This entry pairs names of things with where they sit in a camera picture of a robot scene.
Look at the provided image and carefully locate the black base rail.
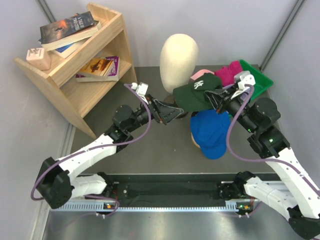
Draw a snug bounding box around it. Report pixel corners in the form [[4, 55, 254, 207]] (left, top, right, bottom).
[[103, 173, 247, 208]]

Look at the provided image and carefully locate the orange purple paperback book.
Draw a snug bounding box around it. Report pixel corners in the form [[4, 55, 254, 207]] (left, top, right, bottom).
[[75, 56, 120, 83]]

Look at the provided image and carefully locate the green plastic bin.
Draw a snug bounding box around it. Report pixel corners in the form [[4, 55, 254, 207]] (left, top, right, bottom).
[[239, 59, 274, 101]]

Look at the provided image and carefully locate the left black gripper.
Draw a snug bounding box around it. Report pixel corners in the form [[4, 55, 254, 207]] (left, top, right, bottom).
[[126, 93, 183, 133]]

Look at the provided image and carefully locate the grey cable duct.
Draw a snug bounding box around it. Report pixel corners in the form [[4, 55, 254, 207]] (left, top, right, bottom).
[[54, 200, 253, 213]]

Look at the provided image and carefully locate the light pink cap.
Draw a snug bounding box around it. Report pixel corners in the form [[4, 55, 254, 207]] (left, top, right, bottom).
[[190, 69, 215, 81]]

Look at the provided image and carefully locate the wooden bookshelf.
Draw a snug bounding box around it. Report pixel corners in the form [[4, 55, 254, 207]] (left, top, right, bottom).
[[14, 2, 138, 139]]

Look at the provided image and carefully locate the dark cover paperback book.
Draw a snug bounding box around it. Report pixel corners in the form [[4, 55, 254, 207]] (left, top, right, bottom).
[[38, 11, 102, 51]]

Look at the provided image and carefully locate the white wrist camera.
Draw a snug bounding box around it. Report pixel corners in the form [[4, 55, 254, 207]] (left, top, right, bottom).
[[231, 70, 256, 100], [130, 82, 149, 103]]

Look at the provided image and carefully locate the blue cap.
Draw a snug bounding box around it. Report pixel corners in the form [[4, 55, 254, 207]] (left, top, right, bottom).
[[190, 109, 231, 160]]

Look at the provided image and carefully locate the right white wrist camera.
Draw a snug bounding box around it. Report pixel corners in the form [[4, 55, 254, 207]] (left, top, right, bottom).
[[231, 70, 256, 100]]

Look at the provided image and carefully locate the magenta cap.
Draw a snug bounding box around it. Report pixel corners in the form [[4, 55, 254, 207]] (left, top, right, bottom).
[[214, 60, 243, 87]]

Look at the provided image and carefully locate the round wooden hat stand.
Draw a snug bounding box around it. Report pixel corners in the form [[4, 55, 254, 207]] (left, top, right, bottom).
[[191, 133, 201, 149]]

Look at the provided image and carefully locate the blue cover book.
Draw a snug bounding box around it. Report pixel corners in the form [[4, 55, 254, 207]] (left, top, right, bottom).
[[52, 40, 83, 59]]

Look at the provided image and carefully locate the pink power adapter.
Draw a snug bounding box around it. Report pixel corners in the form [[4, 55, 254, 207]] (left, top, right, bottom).
[[26, 47, 51, 71]]

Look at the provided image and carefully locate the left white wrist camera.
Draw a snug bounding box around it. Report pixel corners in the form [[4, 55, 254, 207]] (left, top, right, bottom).
[[130, 82, 149, 103]]

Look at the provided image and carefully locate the cream mannequin head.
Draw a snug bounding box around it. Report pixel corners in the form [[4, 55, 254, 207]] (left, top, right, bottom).
[[159, 33, 199, 94]]

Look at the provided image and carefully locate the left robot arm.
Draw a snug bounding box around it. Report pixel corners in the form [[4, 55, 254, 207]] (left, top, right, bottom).
[[30, 94, 184, 209]]

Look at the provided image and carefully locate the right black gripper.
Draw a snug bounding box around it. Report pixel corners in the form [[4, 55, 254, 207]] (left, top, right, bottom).
[[205, 84, 257, 134]]

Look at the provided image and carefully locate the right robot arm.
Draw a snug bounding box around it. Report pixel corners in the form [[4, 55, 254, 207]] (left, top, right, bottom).
[[204, 84, 320, 240]]

